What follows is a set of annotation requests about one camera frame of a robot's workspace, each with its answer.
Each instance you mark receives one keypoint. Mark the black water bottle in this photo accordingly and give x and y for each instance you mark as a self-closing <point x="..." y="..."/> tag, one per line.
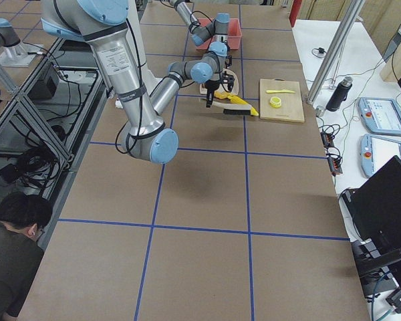
<point x="340" y="94"/>

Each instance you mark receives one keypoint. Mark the beige brush black bristles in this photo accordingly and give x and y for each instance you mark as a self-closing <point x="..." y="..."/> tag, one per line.
<point x="233" y="109"/>

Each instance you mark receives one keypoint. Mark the lower teach pendant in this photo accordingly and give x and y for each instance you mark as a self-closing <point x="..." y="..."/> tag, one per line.
<point x="376" y="151"/>

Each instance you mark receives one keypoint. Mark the upper teach pendant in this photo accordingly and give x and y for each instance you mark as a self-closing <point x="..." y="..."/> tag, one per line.
<point x="380" y="115"/>

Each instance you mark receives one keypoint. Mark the bamboo cutting board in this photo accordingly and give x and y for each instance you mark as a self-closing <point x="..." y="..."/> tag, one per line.
<point x="292" y="107"/>

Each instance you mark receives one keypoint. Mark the black monitor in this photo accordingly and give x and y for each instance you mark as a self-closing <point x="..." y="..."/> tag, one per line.
<point x="375" y="209"/>

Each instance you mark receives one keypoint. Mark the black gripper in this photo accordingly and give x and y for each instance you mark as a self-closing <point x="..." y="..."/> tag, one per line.
<point x="228" y="60"/>
<point x="210" y="87"/>

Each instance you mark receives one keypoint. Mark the aluminium frame post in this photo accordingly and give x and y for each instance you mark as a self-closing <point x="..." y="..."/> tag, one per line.
<point x="335" y="48"/>

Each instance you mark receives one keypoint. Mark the yellow plastic knife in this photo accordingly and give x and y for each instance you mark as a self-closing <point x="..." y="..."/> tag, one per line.
<point x="283" y="91"/>

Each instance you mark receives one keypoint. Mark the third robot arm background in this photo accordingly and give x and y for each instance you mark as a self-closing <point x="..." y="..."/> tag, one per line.
<point x="15" y="52"/>

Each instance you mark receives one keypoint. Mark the black power strip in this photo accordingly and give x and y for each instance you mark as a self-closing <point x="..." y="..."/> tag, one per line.
<point x="333" y="154"/>

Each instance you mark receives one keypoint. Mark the teach pendant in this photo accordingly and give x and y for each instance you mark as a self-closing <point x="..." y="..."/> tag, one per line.
<point x="376" y="151"/>
<point x="380" y="115"/>

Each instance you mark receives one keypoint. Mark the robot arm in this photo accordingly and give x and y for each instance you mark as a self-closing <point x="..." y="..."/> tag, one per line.
<point x="104" y="26"/>
<point x="216" y="31"/>

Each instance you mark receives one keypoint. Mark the pink plastic bin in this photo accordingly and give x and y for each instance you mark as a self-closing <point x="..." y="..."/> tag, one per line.
<point x="234" y="36"/>

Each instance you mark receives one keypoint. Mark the person in dark shirt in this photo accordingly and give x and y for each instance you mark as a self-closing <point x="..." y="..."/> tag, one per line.
<point x="22" y="222"/>

